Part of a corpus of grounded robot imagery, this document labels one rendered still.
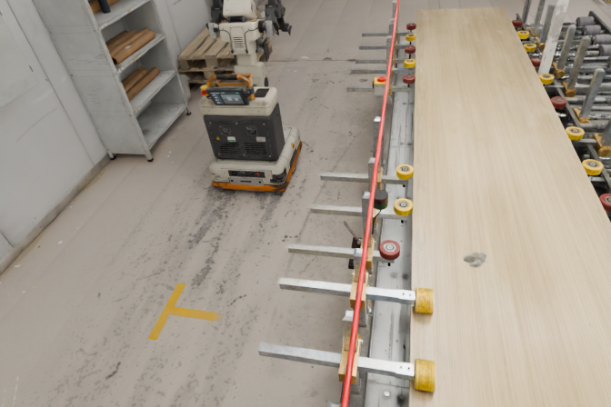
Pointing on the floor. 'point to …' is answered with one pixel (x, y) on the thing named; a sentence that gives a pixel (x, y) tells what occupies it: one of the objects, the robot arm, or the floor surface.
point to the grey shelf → (104, 111)
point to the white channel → (560, 9)
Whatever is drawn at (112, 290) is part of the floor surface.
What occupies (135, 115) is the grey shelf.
